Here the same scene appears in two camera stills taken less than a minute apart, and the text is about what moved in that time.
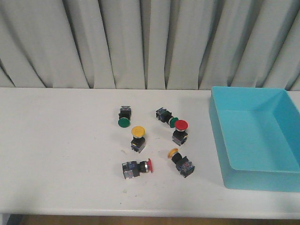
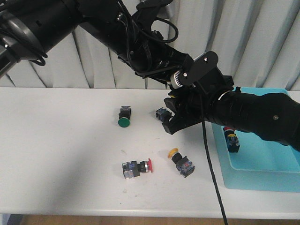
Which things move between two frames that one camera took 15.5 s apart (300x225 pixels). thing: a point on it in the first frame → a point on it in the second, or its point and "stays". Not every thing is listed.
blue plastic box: [256, 131] stays
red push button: [180, 135] → [232, 140]
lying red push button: [131, 169] stays
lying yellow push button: [183, 164] stays
